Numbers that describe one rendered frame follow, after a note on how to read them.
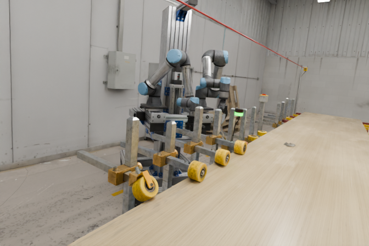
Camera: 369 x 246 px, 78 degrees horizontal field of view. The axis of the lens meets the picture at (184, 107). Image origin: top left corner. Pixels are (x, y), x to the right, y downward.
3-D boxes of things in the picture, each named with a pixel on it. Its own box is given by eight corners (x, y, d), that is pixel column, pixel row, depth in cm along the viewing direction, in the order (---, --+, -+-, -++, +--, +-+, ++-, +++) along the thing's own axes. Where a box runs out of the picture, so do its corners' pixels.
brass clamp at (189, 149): (182, 151, 128) (183, 143, 127) (195, 146, 139) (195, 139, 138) (191, 155, 124) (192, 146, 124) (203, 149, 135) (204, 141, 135)
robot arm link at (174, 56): (150, 97, 216) (189, 57, 193) (140, 98, 203) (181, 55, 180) (144, 88, 219) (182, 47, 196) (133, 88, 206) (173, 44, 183)
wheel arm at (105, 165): (76, 157, 105) (76, 151, 105) (82, 156, 108) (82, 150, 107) (130, 183, 85) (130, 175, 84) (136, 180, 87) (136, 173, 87)
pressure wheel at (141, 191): (137, 206, 79) (128, 184, 82) (152, 196, 86) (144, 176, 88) (147, 200, 76) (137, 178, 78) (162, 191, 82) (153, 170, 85)
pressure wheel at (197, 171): (198, 168, 105) (189, 182, 100) (195, 156, 101) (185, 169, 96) (209, 172, 102) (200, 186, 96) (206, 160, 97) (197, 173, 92)
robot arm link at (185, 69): (180, 54, 209) (188, 106, 210) (174, 52, 200) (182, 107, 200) (191, 50, 204) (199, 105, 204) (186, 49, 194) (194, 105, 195)
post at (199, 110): (188, 185, 136) (195, 106, 129) (191, 183, 139) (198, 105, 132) (193, 187, 134) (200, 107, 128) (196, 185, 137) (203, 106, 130)
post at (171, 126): (160, 212, 116) (166, 121, 110) (164, 210, 119) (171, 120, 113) (165, 215, 114) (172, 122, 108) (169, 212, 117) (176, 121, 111)
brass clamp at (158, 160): (151, 163, 107) (152, 153, 107) (169, 157, 118) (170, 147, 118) (161, 167, 104) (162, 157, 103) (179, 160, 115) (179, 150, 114)
